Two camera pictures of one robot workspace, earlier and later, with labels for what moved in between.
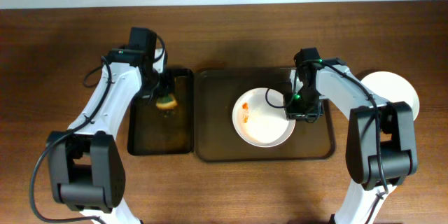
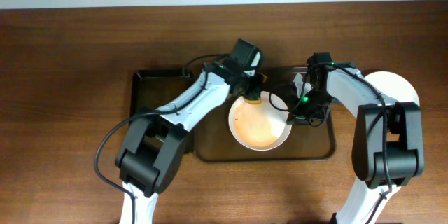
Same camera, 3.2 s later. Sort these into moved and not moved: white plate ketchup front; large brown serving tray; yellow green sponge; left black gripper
Moved: left black gripper; yellow green sponge
Not moved: white plate ketchup front; large brown serving tray
